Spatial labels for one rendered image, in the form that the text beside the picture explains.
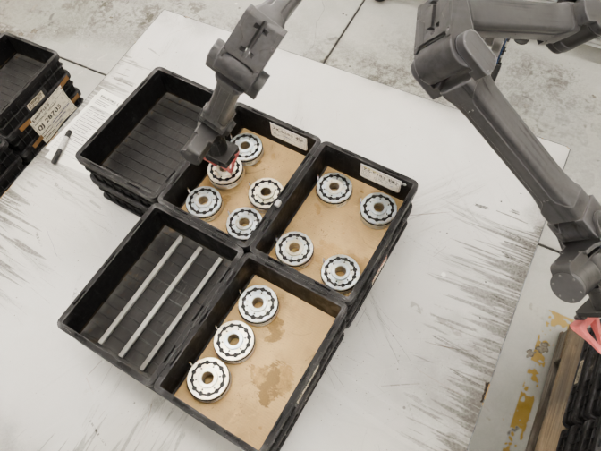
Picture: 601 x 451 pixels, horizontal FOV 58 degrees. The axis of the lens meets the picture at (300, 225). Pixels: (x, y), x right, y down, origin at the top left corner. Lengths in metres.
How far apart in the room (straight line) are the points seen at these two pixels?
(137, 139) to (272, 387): 0.88
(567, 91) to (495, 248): 1.58
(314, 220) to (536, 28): 0.78
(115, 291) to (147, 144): 0.49
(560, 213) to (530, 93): 2.11
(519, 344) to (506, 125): 1.58
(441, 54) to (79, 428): 1.28
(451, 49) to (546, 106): 2.24
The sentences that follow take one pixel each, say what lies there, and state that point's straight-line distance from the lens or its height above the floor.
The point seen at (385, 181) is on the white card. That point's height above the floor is 0.89.
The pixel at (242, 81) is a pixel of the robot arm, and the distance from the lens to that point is 0.98.
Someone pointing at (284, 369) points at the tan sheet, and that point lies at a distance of 1.39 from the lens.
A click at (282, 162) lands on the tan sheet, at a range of 1.64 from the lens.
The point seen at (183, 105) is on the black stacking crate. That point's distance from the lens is 1.84.
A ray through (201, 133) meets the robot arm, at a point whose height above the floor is 1.11.
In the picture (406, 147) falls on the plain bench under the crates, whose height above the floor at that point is 0.70.
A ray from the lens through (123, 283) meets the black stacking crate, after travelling 1.56.
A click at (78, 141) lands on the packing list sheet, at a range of 2.04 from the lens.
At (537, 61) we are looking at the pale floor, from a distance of 3.25.
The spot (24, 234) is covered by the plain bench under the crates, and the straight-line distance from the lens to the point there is 1.91.
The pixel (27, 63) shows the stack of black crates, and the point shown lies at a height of 0.49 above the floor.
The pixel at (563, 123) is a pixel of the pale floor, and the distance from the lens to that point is 3.01.
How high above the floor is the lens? 2.18
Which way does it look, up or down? 62 degrees down
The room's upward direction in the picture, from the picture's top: 5 degrees counter-clockwise
